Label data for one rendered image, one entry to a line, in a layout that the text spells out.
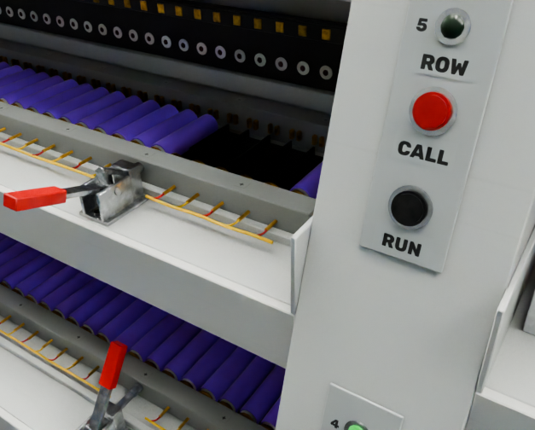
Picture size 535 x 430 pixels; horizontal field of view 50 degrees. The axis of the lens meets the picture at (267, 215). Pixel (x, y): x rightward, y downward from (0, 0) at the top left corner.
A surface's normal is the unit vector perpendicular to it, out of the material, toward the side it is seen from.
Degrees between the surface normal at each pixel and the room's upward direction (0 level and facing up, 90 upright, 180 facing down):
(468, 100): 90
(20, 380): 17
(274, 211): 107
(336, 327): 90
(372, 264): 90
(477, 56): 90
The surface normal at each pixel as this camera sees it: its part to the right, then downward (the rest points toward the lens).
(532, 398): -0.02, -0.83
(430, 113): -0.52, 0.21
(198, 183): -0.54, 0.47
